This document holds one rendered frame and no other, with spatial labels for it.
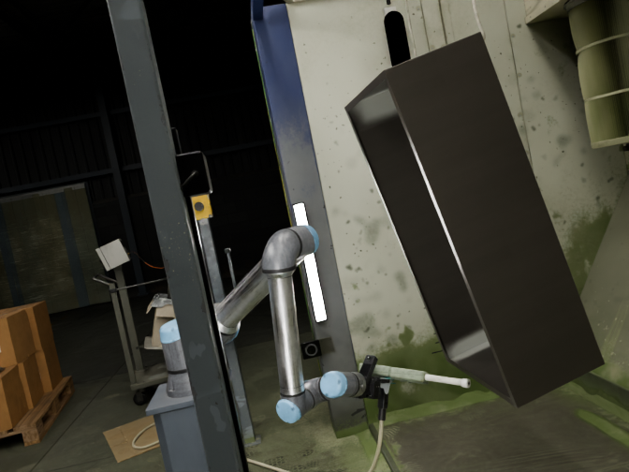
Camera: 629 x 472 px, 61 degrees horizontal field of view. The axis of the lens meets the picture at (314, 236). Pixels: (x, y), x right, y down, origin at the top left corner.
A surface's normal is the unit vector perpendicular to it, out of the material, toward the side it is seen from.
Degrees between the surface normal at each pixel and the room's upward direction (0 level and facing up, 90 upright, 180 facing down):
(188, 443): 90
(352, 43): 90
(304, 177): 90
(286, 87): 90
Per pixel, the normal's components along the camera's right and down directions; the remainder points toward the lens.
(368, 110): 0.15, 0.04
